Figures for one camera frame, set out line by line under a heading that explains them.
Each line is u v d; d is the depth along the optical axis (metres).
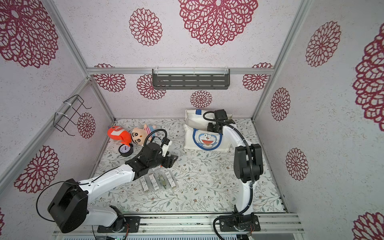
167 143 0.74
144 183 0.85
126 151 0.98
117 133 1.01
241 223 0.67
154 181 0.87
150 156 0.64
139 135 1.00
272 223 0.76
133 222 0.75
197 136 0.92
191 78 0.93
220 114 0.82
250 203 0.59
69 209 0.41
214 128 0.84
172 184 0.85
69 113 0.78
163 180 0.87
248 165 0.53
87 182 0.46
